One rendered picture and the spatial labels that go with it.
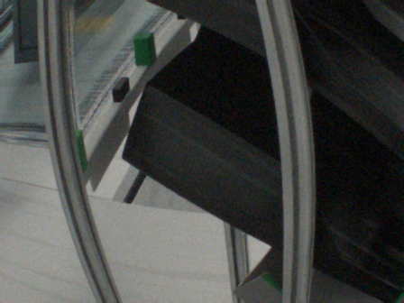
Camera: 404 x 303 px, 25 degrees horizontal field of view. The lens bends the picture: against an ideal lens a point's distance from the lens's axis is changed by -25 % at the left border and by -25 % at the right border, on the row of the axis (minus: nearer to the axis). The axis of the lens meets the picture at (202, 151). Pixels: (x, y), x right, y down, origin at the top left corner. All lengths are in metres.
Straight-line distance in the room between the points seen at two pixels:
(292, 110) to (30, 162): 1.02
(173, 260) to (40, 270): 0.22
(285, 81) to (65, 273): 0.79
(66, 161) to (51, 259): 0.69
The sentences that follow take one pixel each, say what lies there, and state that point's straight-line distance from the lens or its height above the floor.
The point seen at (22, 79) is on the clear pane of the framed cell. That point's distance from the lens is 1.65.
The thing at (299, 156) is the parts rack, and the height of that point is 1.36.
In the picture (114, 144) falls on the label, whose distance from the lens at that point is 0.87.
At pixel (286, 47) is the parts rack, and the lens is 0.64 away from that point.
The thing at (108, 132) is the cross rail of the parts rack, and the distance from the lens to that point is 0.83.
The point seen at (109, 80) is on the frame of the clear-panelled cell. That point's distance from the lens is 1.75.
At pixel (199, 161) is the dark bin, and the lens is 0.76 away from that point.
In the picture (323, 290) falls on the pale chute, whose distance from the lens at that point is 0.90.
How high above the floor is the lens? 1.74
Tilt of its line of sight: 34 degrees down
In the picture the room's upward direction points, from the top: 8 degrees counter-clockwise
